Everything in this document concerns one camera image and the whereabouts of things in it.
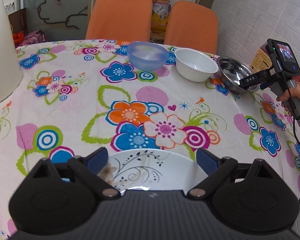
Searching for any red cracker box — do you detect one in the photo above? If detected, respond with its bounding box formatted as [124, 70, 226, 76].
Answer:
[250, 42, 300, 82]

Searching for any stainless steel bowl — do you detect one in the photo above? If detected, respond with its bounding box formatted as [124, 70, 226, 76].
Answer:
[217, 57, 259, 95]

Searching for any red orange plastic bag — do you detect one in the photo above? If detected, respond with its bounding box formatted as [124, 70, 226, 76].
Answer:
[12, 30, 24, 47]

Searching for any orange chair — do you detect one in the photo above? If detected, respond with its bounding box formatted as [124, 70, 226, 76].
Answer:
[164, 1, 218, 54]
[85, 0, 152, 42]

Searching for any dark brown gift bag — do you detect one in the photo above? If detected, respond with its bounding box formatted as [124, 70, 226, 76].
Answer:
[8, 8, 29, 36]

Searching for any blue translucent plastic bowl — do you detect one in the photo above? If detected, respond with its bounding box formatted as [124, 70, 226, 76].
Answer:
[126, 41, 169, 72]

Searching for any floral tablecloth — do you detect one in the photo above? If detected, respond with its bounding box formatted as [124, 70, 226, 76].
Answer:
[0, 40, 300, 239]

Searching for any yellow snack bag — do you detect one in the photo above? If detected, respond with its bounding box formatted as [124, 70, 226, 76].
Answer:
[151, 0, 171, 33]

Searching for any white plate with floral print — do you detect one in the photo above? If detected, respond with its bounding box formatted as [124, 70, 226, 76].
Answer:
[98, 149, 207, 194]

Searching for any left orange chair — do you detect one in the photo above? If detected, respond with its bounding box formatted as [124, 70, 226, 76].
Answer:
[85, 0, 152, 42]

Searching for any white thermos jug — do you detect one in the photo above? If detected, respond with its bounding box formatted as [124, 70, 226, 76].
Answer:
[0, 0, 23, 102]

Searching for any pink patterned bag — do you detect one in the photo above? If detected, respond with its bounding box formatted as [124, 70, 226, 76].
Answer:
[19, 30, 46, 46]

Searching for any white ceramic bowl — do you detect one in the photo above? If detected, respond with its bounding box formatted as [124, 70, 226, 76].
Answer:
[174, 48, 218, 82]

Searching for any right orange chair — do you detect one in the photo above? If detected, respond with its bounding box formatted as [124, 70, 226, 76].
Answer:
[164, 1, 218, 54]

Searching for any person's right hand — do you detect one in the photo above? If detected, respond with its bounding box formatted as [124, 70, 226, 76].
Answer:
[276, 82, 300, 117]

